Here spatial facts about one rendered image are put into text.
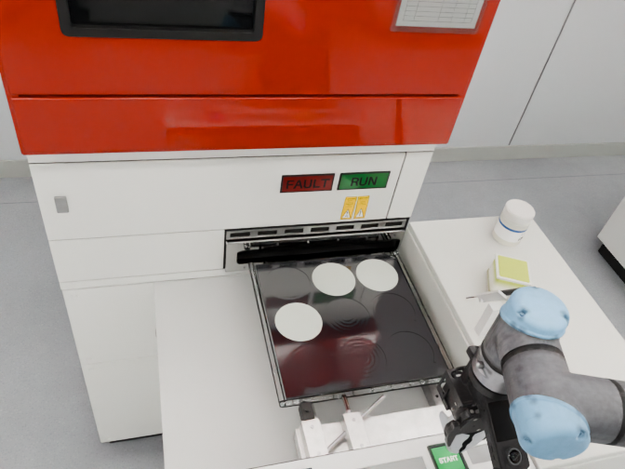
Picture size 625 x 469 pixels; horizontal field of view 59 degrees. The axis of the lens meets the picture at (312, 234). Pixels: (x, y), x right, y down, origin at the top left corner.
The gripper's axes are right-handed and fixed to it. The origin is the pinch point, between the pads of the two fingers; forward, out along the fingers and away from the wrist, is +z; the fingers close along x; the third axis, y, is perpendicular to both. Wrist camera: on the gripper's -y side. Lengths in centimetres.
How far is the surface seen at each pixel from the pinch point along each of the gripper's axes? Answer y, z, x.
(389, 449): 4.0, 4.3, 9.5
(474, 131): 207, 80, -136
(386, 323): 33.6, 10.4, -2.1
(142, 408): 58, 75, 52
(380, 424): 12.2, 12.3, 6.2
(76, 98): 53, -33, 56
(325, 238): 57, 7, 6
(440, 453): 1.6, 3.8, 1.1
